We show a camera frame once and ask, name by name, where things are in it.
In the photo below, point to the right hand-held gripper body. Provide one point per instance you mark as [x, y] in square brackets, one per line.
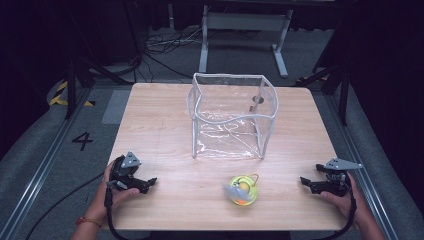
[340, 178]

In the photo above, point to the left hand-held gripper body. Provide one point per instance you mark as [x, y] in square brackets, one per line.
[124, 171]

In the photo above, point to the person's right hand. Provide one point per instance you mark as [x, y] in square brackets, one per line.
[350, 203]

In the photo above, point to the person's left hand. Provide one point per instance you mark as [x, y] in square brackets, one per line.
[106, 196]

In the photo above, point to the yellow round toy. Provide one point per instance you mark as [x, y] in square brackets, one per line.
[245, 191]

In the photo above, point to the clear plastic bag white trim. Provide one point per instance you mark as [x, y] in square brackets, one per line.
[233, 120]

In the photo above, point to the black tripod stand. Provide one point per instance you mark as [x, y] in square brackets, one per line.
[336, 80]
[78, 75]

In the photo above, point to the metal floor rail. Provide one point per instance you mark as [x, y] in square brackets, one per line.
[43, 166]
[363, 166]

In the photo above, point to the white metal desk frame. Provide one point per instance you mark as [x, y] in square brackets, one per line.
[245, 21]

